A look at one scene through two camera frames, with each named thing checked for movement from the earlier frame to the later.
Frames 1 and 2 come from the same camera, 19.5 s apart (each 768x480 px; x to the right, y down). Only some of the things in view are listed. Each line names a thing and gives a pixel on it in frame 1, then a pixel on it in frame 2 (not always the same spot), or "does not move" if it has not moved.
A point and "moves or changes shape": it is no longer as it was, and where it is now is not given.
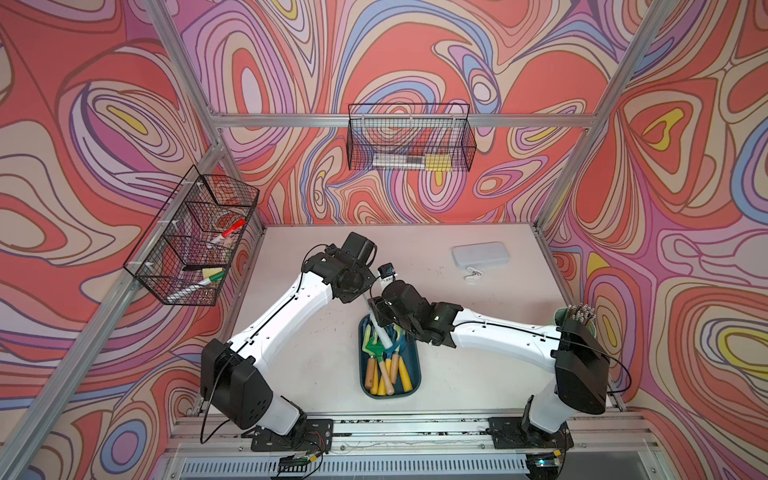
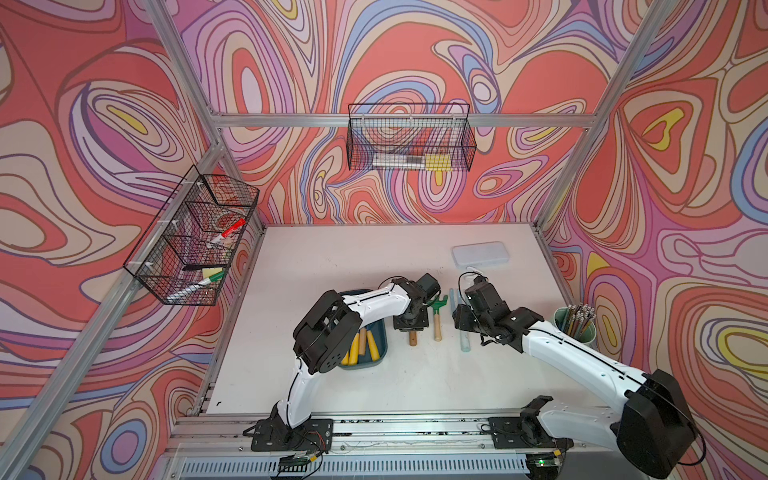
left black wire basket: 185,255 does not move
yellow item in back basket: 437,162 does not move
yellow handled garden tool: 406,380 -> 374,352
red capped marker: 234,228 does not move
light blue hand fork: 394,334 -> 465,336
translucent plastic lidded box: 480,254 does not move
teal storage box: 411,357 -> 379,333
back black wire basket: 410,136 does not move
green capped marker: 207,281 does not move
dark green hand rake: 378,348 moves or changes shape
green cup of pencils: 578,312 does not move
